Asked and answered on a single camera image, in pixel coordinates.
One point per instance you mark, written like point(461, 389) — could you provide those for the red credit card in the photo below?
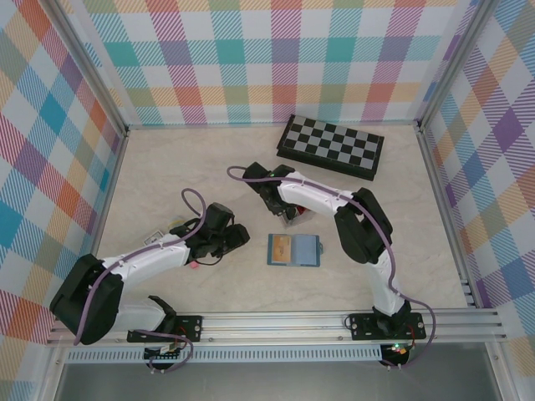
point(299, 213)

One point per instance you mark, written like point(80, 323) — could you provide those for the teal card holder booklet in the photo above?
point(305, 250)

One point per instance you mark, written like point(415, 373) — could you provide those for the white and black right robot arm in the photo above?
point(313, 196)

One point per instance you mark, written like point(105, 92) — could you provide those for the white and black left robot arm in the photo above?
point(146, 259)

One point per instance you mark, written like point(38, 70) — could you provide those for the small yellow translucent object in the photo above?
point(177, 220)

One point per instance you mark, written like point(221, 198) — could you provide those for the small patterned grey box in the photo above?
point(153, 238)

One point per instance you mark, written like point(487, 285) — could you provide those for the folded black grey chessboard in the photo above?
point(322, 138)

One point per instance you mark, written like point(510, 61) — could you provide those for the small left circuit board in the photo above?
point(167, 350)

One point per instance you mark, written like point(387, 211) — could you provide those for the small circuit board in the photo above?
point(167, 350)
point(399, 348)

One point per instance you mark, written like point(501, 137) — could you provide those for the small right circuit board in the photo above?
point(399, 348)

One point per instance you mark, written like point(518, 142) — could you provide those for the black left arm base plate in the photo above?
point(192, 328)

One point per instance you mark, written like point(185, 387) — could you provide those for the wide aluminium frame rail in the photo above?
point(271, 328)

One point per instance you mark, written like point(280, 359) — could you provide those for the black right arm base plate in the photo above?
point(359, 328)

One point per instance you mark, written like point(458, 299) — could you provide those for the aluminium frame post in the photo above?
point(451, 62)
point(97, 71)

